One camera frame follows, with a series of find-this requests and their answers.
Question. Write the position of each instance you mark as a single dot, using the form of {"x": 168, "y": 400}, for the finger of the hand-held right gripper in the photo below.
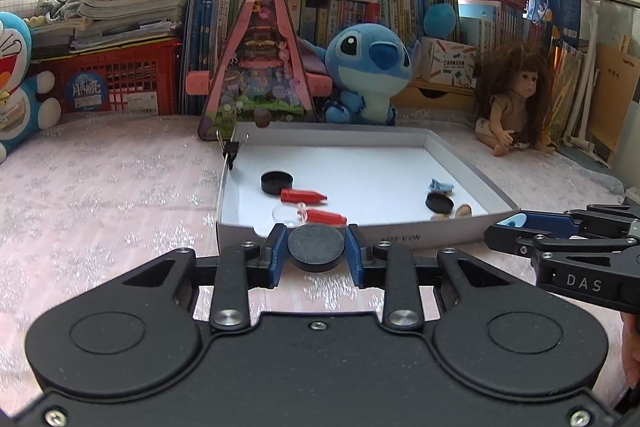
{"x": 610, "y": 211}
{"x": 550, "y": 224}

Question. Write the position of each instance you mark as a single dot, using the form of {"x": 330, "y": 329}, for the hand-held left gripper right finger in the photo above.
{"x": 356, "y": 257}

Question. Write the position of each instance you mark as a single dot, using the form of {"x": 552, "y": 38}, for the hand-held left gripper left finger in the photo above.
{"x": 276, "y": 257}

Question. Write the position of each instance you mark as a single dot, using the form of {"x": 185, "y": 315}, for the small round blue plastic piece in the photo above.
{"x": 512, "y": 221}

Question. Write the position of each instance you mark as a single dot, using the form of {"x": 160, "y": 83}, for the thick black disc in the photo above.
{"x": 317, "y": 247}

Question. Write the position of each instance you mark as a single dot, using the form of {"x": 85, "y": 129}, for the clear plastic piece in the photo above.
{"x": 287, "y": 213}

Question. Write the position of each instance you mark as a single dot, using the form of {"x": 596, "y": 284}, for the red crayon-shaped piece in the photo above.
{"x": 302, "y": 196}
{"x": 325, "y": 217}

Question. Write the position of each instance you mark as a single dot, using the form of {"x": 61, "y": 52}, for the black plastic bottle cap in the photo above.
{"x": 277, "y": 183}

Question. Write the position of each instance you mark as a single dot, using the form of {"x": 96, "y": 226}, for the white cardboard box tray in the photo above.
{"x": 360, "y": 167}

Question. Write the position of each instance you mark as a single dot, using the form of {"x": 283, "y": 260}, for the black round lid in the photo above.
{"x": 439, "y": 203}

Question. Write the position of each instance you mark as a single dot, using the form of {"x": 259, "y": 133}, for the long blue plastic piece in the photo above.
{"x": 441, "y": 185}

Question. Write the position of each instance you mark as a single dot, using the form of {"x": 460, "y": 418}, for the person's right hand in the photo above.
{"x": 632, "y": 347}

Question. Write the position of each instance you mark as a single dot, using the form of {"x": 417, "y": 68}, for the small black binder clip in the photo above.
{"x": 231, "y": 152}

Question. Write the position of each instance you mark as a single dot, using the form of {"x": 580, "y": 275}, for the brown paper envelope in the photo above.
{"x": 617, "y": 92}

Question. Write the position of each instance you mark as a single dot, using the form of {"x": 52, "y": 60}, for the long-haired baby doll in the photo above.
{"x": 515, "y": 102}

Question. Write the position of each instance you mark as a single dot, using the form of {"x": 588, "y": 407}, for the colourful thin picture books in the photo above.
{"x": 565, "y": 87}

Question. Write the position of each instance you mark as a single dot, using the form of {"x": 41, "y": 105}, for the wooden drawer shelf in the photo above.
{"x": 440, "y": 97}

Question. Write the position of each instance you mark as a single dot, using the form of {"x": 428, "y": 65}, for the pink snowflake tablecloth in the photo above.
{"x": 100, "y": 207}

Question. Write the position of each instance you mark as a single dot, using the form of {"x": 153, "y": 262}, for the blue alien plush toy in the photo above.
{"x": 365, "y": 72}

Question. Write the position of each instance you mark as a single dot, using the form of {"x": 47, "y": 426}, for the white printed carton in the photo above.
{"x": 450, "y": 62}

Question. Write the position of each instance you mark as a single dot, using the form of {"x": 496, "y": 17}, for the pink triangular miniature house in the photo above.
{"x": 260, "y": 57}

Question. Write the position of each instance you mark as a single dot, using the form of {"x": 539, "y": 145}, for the blue paper bag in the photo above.
{"x": 555, "y": 7}

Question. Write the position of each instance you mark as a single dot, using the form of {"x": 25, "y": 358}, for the upright blue books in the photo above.
{"x": 205, "y": 32}

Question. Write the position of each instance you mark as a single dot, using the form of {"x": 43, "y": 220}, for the large red plastic crate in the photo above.
{"x": 120, "y": 77}

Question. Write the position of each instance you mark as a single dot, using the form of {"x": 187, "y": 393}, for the row of upright books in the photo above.
{"x": 350, "y": 12}

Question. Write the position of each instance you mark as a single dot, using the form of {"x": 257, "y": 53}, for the blue robot cat plush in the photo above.
{"x": 20, "y": 92}

